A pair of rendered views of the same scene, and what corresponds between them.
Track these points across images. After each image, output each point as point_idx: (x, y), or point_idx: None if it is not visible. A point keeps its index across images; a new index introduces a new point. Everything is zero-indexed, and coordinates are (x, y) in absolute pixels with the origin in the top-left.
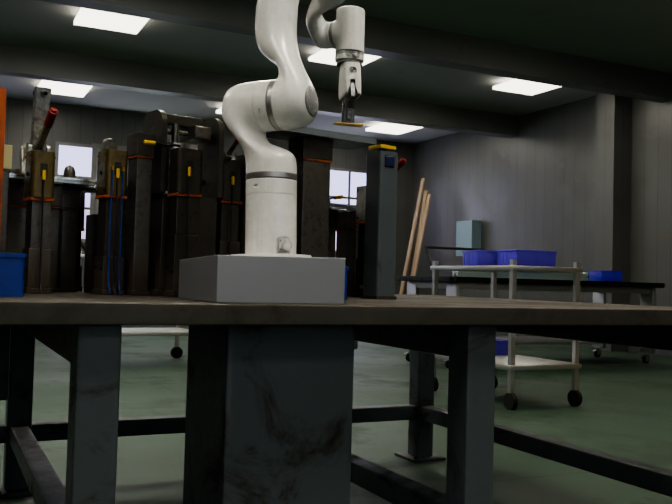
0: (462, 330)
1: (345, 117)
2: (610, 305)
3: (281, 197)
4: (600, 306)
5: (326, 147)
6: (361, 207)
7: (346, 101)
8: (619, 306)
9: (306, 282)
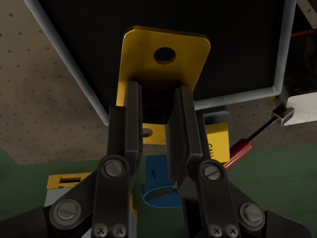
0: None
1: (125, 106)
2: (82, 134)
3: None
4: (35, 111)
5: None
6: (313, 53)
7: (94, 201)
8: (53, 127)
9: None
